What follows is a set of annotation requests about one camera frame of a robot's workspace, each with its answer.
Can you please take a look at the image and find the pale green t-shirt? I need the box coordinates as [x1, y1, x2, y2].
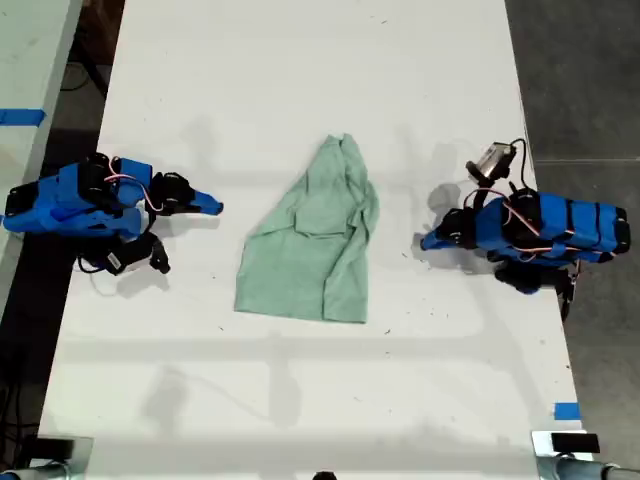
[233, 132, 381, 325]

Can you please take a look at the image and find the long blue tape strip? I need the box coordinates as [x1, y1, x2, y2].
[0, 107, 47, 126]

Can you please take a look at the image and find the white side table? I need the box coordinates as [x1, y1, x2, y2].
[0, 0, 84, 301]

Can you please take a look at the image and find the small black box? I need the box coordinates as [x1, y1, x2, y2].
[549, 433, 600, 454]
[34, 437, 76, 459]

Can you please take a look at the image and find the short black camera stalk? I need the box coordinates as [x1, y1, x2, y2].
[146, 232, 173, 275]
[472, 174, 496, 209]

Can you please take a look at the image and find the silver black camera box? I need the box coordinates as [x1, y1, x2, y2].
[466, 142, 516, 181]

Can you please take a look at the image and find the black camera box white label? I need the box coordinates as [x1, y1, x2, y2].
[102, 238, 151, 277]

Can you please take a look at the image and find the black camera cable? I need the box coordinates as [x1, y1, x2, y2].
[74, 252, 109, 275]
[508, 138, 532, 194]

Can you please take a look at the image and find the metal bracket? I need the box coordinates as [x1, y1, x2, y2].
[0, 435, 95, 480]
[530, 429, 640, 480]

